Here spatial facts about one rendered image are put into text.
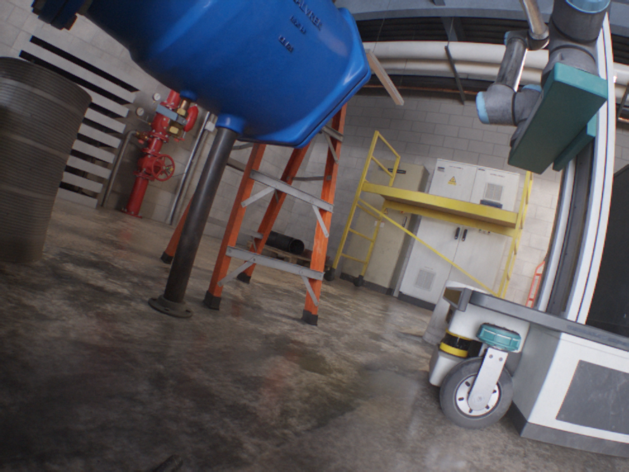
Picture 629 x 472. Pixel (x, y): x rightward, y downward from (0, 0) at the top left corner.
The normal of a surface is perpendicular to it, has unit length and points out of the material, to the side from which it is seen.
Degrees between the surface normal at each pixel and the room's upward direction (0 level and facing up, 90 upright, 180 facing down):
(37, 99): 90
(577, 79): 90
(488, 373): 90
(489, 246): 90
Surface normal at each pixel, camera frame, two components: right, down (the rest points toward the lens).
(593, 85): -0.31, -0.14
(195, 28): 0.19, 0.81
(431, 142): -0.52, -0.20
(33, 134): 0.84, 0.25
